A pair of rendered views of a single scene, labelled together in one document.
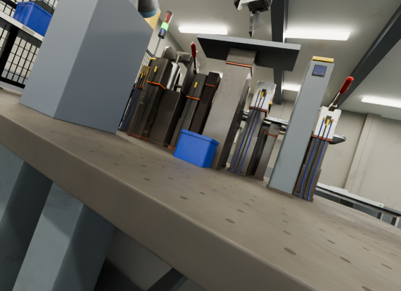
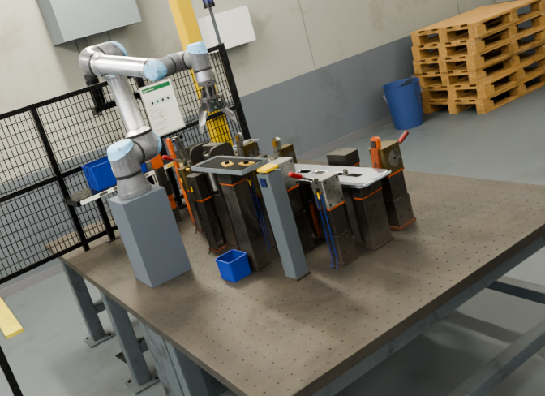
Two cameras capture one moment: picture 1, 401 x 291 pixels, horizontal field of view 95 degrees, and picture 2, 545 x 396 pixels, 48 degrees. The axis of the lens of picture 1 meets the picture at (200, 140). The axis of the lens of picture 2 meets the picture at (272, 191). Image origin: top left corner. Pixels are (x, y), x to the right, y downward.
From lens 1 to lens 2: 2.22 m
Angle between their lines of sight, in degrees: 40
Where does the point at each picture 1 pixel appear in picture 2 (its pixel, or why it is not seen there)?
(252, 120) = not seen: hidden behind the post
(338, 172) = not seen: outside the picture
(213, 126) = (241, 238)
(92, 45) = (142, 241)
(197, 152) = (228, 273)
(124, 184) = (163, 332)
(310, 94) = (268, 203)
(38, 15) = (99, 173)
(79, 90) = (153, 266)
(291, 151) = (281, 248)
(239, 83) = (234, 200)
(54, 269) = (174, 355)
